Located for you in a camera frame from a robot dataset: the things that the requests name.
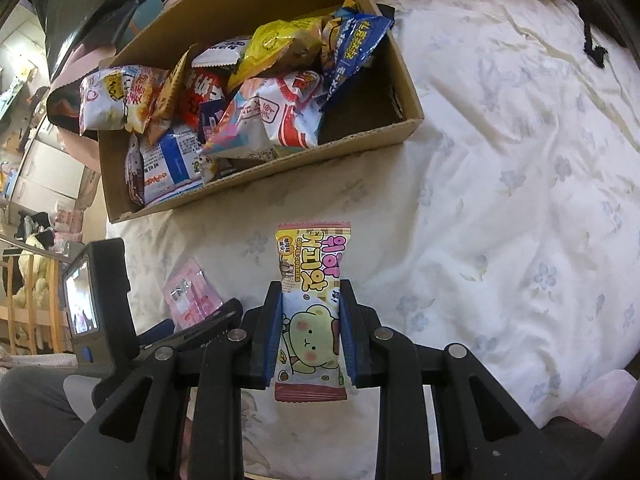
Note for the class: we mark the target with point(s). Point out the tan snack packet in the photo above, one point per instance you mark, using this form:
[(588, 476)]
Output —
[(167, 95)]

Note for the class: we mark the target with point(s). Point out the cartoon bear wafer packet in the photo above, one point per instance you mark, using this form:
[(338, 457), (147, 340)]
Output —
[(310, 260)]

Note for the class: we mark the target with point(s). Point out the yellow snack packet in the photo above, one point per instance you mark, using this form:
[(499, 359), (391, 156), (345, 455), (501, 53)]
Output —
[(280, 45)]

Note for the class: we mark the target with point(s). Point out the pastel snack packet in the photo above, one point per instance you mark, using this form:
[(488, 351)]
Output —
[(235, 130)]

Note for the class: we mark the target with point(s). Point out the pink snack packet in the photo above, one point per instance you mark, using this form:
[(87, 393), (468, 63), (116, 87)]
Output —
[(192, 300)]

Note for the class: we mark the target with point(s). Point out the white and orange snack packet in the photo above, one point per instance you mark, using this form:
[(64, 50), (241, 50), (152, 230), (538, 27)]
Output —
[(120, 97)]

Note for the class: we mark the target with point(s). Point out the white floral blanket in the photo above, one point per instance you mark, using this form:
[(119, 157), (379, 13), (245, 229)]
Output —
[(500, 160)]

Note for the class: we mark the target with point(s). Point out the white drawer cabinet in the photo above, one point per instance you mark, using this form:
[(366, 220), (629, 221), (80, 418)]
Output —
[(50, 175)]

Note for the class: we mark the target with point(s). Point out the wooden rack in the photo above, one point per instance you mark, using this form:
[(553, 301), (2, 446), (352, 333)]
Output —
[(32, 317)]

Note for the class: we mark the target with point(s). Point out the yellow plush toy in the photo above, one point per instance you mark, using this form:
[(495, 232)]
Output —
[(22, 285)]

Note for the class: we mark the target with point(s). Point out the red cartoon-face snack packet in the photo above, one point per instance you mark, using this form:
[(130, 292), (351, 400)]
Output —
[(202, 92)]

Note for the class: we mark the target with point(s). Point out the white and blue snack packet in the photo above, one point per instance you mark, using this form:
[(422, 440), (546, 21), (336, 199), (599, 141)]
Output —
[(170, 160)]

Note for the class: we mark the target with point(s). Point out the dark brown snack packet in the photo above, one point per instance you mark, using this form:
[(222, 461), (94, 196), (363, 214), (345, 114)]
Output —
[(132, 175)]

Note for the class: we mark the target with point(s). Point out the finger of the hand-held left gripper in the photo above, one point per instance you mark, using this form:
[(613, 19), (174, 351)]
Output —
[(210, 321)]

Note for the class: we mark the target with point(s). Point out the white red-striped snack packet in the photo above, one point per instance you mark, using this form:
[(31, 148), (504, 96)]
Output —
[(290, 110)]

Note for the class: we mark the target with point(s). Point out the black plastic bag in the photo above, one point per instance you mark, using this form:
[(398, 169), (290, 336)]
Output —
[(90, 5)]

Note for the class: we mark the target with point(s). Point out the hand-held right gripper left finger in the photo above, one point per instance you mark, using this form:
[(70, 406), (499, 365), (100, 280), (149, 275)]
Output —
[(272, 335)]

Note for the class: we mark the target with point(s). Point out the cardboard box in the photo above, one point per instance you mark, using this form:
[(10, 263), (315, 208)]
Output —
[(380, 105)]

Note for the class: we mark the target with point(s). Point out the white serrated-edge snack packet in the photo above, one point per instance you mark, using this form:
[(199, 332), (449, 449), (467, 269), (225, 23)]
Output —
[(220, 52)]

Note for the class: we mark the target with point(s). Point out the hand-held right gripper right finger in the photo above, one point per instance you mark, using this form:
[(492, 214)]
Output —
[(350, 335)]

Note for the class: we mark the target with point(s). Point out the pink fluffy cloth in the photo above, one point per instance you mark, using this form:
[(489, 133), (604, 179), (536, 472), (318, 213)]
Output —
[(595, 400)]

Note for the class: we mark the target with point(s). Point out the person's grey trouser leg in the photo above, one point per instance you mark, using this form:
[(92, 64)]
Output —
[(35, 410)]

